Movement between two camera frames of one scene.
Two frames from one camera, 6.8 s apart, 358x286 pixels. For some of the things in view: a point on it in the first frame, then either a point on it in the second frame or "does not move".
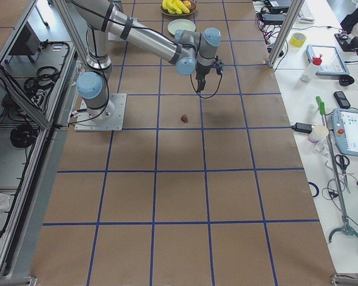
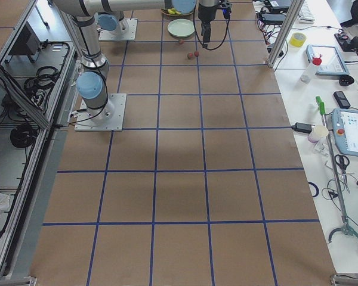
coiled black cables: [37, 87] does not move
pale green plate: [181, 24] does not move
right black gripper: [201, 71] to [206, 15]
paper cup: [317, 132] does not move
